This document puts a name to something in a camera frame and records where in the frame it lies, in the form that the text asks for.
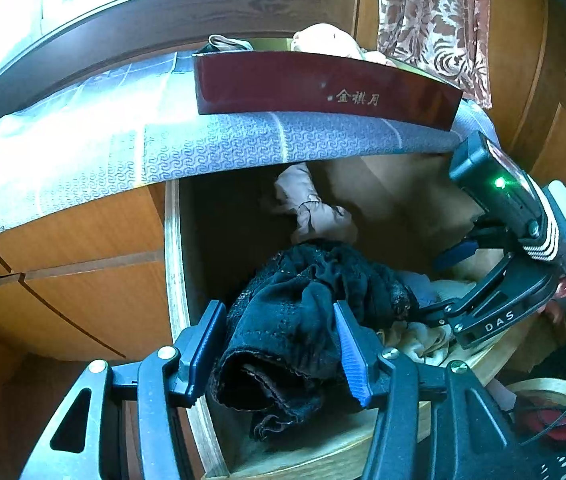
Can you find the red cloth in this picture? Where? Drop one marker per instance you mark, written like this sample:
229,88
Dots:
558,422

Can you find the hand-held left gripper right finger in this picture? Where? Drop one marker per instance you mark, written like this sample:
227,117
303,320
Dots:
353,360

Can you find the window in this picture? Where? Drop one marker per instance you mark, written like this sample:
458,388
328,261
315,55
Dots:
63,0

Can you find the dark red box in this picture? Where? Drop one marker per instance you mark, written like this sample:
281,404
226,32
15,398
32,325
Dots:
288,85

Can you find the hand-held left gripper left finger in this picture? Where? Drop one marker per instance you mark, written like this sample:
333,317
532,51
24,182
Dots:
203,345

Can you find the wooden drawer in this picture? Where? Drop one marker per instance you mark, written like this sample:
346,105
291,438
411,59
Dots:
223,240

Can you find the grey beige underwear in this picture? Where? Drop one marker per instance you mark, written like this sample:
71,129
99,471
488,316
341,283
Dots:
228,44

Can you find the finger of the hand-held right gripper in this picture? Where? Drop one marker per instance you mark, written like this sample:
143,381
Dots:
483,285
455,255

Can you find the grey patterned cloth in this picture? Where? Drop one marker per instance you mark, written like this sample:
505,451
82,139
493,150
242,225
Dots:
113,135

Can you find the pink underwear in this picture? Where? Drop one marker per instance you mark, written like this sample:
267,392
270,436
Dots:
313,210

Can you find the black lace underwear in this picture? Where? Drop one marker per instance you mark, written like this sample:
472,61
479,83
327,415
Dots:
288,320

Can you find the white printed underwear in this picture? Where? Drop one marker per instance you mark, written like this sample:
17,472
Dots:
328,40

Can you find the brown patterned curtain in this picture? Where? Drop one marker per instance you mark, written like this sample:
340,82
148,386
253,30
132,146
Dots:
433,15

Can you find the wooden dresser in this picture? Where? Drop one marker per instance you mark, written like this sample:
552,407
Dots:
63,285

